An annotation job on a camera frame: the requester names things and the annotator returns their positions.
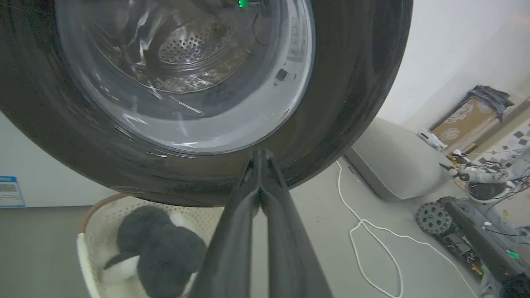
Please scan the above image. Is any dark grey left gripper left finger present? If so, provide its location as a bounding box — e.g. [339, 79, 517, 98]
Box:
[188, 150, 262, 298]

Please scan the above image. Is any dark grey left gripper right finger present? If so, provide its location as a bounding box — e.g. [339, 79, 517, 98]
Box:
[260, 149, 334, 298]

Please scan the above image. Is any round dark washing machine door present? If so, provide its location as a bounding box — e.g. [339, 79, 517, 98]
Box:
[0, 0, 414, 207]

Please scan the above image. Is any white washing machine body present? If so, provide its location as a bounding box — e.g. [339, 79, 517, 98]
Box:
[0, 110, 120, 208]

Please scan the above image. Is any white perforated laundry basket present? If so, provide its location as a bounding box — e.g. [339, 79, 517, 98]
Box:
[77, 193, 226, 298]

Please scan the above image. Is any small white device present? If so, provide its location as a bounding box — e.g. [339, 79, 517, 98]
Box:
[417, 128, 448, 151]

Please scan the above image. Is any brown cardboard box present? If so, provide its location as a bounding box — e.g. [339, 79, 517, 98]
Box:
[431, 97, 504, 154]

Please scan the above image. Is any blue label sticker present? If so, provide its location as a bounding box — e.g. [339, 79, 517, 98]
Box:
[0, 176, 26, 208]

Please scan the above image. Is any dark cloth on box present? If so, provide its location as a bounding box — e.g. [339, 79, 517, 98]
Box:
[466, 85, 515, 123]

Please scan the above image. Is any white cable on floor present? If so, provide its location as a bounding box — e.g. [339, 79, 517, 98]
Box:
[335, 161, 479, 298]

